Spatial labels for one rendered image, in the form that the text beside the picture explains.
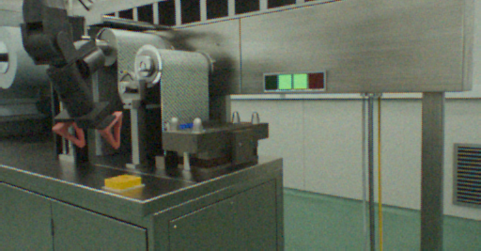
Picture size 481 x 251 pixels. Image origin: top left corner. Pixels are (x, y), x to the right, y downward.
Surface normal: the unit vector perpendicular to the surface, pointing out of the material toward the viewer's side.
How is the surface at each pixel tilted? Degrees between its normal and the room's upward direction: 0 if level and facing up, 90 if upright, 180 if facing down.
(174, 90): 90
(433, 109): 90
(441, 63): 90
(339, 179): 90
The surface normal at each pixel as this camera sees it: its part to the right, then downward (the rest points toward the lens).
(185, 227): 0.79, 0.03
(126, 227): -0.61, 0.08
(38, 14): -0.33, 0.15
